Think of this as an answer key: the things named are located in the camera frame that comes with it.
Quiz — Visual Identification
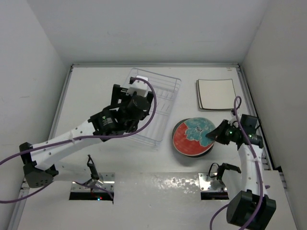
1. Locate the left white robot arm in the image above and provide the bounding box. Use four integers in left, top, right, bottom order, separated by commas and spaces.
19, 84, 157, 188

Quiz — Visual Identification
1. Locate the square plate dark rim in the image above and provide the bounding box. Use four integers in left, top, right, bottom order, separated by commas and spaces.
196, 80, 238, 111
196, 78, 240, 110

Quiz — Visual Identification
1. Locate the red teal floral bowl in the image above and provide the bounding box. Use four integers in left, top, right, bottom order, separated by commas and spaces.
171, 118, 215, 158

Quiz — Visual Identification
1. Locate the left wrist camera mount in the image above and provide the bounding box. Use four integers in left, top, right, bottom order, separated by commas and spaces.
126, 75, 148, 97

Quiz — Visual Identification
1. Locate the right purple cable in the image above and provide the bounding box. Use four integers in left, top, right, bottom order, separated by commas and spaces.
210, 96, 264, 230

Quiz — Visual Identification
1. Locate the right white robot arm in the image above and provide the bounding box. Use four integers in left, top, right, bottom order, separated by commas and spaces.
206, 115, 276, 230

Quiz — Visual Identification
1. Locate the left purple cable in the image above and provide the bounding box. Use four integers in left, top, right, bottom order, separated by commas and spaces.
0, 78, 158, 204

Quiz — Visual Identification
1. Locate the blue floral round plate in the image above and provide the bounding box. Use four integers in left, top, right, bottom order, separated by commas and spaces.
171, 119, 214, 159

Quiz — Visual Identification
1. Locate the clear plastic dish rack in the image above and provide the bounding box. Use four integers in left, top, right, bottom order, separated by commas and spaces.
119, 68, 182, 151

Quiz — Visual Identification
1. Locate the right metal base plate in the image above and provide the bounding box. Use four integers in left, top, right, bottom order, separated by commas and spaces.
199, 172, 227, 193

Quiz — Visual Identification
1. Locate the purple cable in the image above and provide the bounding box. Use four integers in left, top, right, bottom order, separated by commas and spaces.
210, 96, 264, 230
0, 78, 158, 204

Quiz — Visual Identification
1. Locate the white round plate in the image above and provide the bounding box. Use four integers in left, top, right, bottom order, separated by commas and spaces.
172, 117, 215, 156

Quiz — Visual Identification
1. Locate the metal base plate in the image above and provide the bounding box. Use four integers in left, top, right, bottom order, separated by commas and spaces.
199, 172, 227, 193
71, 172, 115, 193

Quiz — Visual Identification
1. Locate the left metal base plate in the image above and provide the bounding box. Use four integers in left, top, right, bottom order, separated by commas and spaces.
71, 172, 115, 193

